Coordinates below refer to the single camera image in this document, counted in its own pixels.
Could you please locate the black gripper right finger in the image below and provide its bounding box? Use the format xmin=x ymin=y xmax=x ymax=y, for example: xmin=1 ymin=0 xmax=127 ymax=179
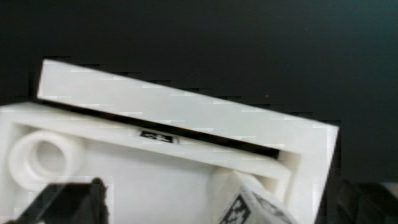
xmin=335 ymin=181 xmax=398 ymax=224

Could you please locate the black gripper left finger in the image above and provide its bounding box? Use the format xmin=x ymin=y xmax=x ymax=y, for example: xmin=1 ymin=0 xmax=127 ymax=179
xmin=10 ymin=178 xmax=108 ymax=224

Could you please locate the white square table top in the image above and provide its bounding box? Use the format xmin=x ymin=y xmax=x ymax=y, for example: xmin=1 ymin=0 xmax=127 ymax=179
xmin=0 ymin=103 xmax=331 ymax=224

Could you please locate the white U-shaped obstacle wall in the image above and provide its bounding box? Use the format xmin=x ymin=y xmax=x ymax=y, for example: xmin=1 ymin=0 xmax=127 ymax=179
xmin=36 ymin=60 xmax=339 ymax=159

